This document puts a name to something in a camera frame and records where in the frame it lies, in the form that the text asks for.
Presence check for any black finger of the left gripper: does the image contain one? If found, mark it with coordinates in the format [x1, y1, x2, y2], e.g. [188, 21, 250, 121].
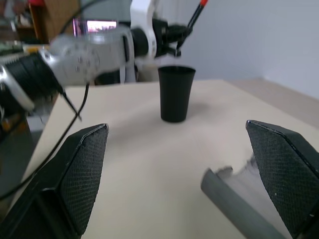
[176, 24, 194, 48]
[169, 45, 182, 58]

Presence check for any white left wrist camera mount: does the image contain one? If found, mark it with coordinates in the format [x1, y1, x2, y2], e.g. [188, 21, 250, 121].
[129, 0, 160, 60]

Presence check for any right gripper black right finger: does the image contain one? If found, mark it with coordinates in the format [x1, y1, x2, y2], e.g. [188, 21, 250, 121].
[245, 119, 319, 239]

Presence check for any black marker with red cap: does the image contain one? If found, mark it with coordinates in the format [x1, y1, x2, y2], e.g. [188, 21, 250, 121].
[185, 0, 209, 29]

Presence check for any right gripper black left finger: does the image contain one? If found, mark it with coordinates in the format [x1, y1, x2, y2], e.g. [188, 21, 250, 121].
[0, 123, 110, 239]

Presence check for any lit monitor screen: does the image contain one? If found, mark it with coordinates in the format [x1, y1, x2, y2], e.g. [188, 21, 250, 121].
[72, 18, 118, 36]

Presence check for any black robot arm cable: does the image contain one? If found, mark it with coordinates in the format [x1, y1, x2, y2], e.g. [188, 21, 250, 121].
[0, 82, 90, 200]

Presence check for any brown cardboard box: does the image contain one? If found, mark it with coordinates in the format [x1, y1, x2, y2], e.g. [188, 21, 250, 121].
[27, 0, 84, 43]

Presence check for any black plastic cup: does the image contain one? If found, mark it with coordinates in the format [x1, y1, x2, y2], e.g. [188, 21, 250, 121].
[158, 65, 197, 123]

